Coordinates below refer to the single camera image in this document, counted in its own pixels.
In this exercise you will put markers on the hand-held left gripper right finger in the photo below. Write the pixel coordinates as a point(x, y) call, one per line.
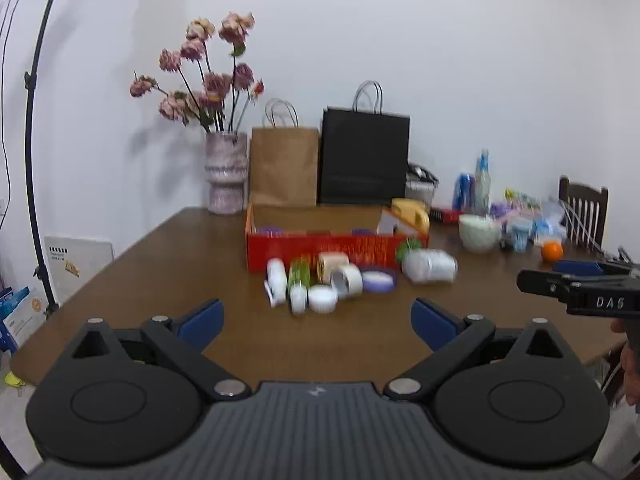
point(432, 321)

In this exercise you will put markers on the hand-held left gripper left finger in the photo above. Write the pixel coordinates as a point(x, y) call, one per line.
point(202, 321)

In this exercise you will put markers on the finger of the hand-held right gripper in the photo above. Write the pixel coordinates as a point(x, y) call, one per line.
point(580, 267)
point(542, 285)

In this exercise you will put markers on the large white container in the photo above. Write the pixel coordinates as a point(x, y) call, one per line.
point(431, 266)

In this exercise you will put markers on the purple lid jar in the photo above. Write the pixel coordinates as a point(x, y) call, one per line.
point(378, 281)

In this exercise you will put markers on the white plastic bottle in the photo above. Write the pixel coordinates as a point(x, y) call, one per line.
point(276, 276)

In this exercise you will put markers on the white tape roll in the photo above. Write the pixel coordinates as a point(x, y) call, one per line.
point(347, 281)

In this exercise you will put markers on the red cardboard box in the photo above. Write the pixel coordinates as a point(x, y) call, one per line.
point(360, 250)

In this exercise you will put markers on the green bottle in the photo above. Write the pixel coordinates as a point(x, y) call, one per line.
point(299, 272)

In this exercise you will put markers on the small white jar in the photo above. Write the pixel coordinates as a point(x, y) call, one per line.
point(322, 299)

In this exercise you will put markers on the white yellow lunch box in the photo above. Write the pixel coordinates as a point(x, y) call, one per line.
point(332, 260)

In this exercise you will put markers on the person's right hand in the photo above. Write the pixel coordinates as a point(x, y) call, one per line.
point(631, 375)

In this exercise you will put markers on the orange fruit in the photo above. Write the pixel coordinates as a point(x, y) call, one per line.
point(552, 252)

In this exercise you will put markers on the blue white tissue packet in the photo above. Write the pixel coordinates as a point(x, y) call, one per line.
point(549, 227)

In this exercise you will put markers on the white blue cup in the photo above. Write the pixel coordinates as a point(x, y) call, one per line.
point(520, 237)

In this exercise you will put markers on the dark wooden chair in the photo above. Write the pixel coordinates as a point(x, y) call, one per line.
point(580, 200)

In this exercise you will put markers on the white bowl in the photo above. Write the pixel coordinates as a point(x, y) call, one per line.
point(479, 234)

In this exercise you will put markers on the purple packet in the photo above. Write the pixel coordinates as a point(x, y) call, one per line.
point(501, 210)

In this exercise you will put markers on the colourful snack packets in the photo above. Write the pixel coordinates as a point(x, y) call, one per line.
point(522, 200)

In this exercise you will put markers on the small red box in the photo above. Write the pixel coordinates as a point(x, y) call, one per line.
point(445, 215)

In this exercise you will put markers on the yellow mug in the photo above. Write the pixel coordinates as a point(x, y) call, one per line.
point(409, 210)

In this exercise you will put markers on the clear plastic bottle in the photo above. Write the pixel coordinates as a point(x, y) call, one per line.
point(482, 185)

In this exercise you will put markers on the blue can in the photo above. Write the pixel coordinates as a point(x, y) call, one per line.
point(463, 191)

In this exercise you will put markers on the clear plastic container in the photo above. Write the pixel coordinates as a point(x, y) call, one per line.
point(419, 191)

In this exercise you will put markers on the white flat carton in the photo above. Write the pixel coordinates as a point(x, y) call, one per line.
point(75, 265)

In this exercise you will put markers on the pink speckled vase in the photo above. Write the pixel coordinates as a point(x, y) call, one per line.
point(226, 175)

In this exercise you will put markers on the brown paper bag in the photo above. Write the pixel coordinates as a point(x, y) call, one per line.
point(284, 170)

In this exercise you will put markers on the black paper bag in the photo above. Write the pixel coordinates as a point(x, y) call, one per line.
point(364, 160)

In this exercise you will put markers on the blue white boxes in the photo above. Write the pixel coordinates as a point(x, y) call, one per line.
point(20, 312)

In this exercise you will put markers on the yellow object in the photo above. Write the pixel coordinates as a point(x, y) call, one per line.
point(12, 380)

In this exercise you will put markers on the black light stand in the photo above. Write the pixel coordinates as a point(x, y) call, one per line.
point(31, 160)

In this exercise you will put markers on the dried pink flowers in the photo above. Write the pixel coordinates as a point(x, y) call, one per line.
point(215, 85)

